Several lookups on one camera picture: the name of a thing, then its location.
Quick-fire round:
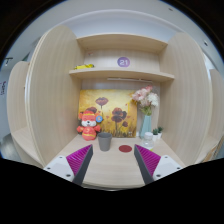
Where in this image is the small potted succulent left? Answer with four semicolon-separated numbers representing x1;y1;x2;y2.
152;128;158;141

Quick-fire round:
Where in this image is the clear plastic water bottle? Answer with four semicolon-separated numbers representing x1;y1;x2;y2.
142;132;154;150

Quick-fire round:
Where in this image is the yellow poppy flower painting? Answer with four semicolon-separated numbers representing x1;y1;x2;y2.
78;89;137;138

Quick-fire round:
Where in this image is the dark red round coaster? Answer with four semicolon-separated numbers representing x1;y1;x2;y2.
119;145;132;153

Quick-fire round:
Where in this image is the teal ceramic vase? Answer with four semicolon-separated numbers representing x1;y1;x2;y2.
139;115;151;138

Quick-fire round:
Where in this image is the small potted succulent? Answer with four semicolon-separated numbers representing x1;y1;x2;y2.
152;128;158;141
158;126;164;139

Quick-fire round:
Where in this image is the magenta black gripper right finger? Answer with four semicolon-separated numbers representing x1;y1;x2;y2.
134;145;161;184

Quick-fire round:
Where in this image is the red plush mascot toy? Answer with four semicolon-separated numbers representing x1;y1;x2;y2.
77;110;103;141

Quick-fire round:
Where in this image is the pink white flower bouquet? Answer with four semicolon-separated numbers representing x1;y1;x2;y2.
132;85;159;116

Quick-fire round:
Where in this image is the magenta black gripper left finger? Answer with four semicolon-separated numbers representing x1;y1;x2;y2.
66;144;93;186

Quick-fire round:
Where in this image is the under-shelf light bar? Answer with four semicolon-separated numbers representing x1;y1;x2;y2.
107;77;153;83

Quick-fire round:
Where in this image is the small potted succulent right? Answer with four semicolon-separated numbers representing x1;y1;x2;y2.
158;126;164;139

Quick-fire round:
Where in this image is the grey plastic cup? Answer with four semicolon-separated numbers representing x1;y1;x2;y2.
98;132;112;152

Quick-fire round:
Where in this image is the yellow toy on shelf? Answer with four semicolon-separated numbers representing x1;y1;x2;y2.
74;64;95;70

